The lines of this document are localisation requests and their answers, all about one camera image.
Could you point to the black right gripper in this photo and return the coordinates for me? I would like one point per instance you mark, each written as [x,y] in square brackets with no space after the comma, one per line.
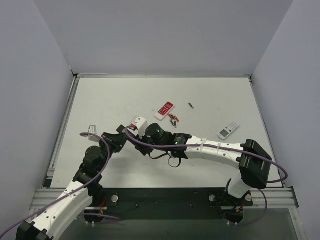
[142,146]

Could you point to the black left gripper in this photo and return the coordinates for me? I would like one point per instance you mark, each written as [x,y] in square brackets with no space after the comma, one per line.
[116,139]

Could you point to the black remote control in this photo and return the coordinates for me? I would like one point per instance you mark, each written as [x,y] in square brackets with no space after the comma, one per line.
[121,129]

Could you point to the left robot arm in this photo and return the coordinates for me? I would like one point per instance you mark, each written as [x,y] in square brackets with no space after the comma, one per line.
[55,218]

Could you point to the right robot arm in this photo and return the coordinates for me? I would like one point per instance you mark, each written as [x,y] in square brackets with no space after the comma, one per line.
[249,158]

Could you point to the red and white remote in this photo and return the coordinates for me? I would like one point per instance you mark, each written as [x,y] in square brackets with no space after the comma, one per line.
[164,111]

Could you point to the white remote control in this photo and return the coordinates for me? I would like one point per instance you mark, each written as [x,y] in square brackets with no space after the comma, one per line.
[228,130]

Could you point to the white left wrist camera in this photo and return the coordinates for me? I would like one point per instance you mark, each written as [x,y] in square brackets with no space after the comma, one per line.
[92,129]

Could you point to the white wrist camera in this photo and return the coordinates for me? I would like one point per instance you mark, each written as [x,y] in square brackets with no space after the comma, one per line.
[140,124]
[92,129]

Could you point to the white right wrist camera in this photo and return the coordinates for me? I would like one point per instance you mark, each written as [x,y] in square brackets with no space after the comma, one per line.
[140,124]

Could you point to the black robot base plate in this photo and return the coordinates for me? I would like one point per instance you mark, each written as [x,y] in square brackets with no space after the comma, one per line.
[205,203]

